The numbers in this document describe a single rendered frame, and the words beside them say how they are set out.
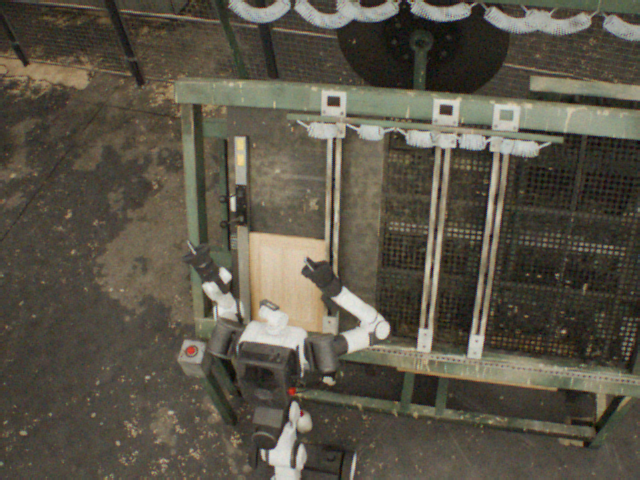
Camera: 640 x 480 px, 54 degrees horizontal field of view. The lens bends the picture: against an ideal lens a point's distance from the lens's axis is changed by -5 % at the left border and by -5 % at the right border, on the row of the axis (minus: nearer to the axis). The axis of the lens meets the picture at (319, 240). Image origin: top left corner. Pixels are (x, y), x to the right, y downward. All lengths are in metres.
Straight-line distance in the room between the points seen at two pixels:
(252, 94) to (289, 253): 0.77
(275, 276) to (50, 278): 2.35
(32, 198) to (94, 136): 0.77
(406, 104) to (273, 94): 0.55
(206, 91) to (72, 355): 2.38
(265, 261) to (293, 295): 0.21
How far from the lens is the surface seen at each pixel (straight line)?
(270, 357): 2.65
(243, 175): 3.00
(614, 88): 3.10
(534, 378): 3.25
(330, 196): 2.88
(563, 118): 2.70
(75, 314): 4.84
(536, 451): 4.02
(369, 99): 2.70
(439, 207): 2.85
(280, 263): 3.13
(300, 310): 3.22
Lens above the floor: 3.74
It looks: 53 degrees down
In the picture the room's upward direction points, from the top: 9 degrees counter-clockwise
